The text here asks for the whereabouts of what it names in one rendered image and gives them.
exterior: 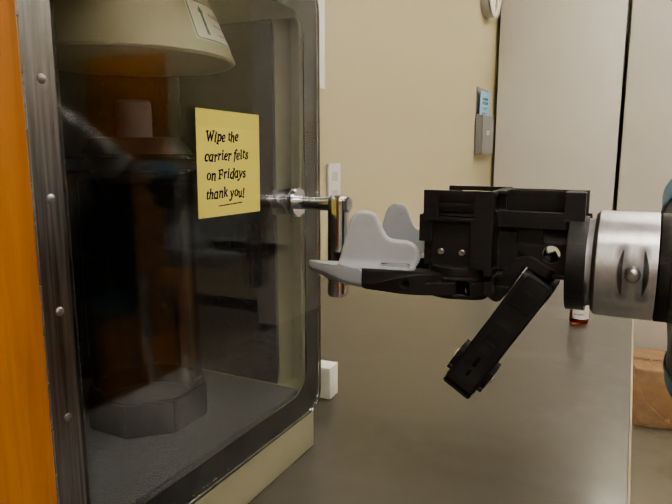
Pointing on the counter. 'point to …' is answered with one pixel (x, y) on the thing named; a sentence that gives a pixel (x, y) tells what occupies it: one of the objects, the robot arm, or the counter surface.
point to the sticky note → (227, 162)
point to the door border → (52, 245)
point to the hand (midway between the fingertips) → (340, 266)
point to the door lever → (337, 205)
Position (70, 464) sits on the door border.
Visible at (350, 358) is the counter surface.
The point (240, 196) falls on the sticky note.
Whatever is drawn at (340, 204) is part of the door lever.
